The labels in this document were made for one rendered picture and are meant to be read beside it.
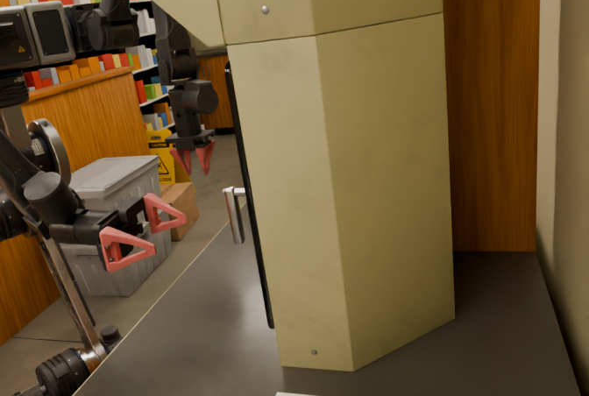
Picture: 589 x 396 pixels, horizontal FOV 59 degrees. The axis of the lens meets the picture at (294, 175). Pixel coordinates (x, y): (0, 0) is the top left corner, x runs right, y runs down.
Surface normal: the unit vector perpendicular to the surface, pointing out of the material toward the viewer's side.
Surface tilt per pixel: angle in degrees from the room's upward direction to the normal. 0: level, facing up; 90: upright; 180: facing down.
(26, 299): 90
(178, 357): 0
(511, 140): 90
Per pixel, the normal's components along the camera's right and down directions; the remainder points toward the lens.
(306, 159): -0.26, 0.34
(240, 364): -0.13, -0.94
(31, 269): 0.95, -0.04
